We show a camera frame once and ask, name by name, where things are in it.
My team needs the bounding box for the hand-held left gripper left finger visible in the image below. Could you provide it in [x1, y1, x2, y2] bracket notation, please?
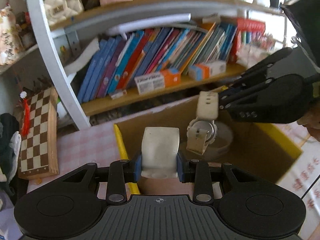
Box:
[58, 154, 143, 204]

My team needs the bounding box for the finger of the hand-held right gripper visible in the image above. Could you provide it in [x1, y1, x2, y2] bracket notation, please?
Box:
[218, 77, 275, 110]
[218, 47, 293, 100]

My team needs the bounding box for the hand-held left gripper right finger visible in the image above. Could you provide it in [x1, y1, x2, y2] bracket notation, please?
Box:
[176, 153, 263, 203]

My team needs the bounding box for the white rectangular block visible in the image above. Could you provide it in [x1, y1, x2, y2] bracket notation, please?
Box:
[141, 127, 180, 179]

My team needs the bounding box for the white wrist watch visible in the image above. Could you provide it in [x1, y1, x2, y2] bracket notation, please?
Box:
[186, 91, 220, 155]

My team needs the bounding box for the cardboard box with yellow edge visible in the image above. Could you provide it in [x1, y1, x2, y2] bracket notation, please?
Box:
[114, 95, 303, 195]

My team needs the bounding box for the person's right hand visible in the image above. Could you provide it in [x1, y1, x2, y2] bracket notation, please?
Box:
[297, 100, 320, 141]

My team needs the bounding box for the orange and white carton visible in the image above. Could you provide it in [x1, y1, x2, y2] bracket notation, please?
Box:
[134, 69, 182, 95]
[188, 60, 227, 81]

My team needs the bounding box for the red marker pen box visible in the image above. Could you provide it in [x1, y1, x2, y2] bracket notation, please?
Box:
[229, 17, 267, 64]

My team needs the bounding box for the pink checkered tablecloth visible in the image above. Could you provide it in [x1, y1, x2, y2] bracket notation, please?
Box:
[26, 124, 140, 200]

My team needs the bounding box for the small white packet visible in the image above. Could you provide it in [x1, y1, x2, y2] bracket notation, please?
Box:
[110, 89, 128, 100]

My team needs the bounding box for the row of colourful books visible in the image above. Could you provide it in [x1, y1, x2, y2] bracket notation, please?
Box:
[76, 21, 238, 104]

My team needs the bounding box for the wooden chessboard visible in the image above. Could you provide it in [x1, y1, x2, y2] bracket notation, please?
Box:
[18, 87, 60, 180]

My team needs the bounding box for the red tassel ornament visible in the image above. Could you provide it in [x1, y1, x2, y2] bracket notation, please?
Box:
[19, 91, 31, 137]

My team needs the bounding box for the dark clothing pile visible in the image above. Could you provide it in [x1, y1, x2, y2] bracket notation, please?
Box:
[0, 113, 23, 198]

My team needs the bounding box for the white quilted handbag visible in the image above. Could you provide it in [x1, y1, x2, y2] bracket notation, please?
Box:
[41, 0, 84, 27]

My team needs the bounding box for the floral fabric bag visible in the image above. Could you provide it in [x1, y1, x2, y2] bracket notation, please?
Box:
[0, 5, 23, 67]

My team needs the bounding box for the white shelf frame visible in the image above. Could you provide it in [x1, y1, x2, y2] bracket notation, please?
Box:
[24, 0, 292, 130]

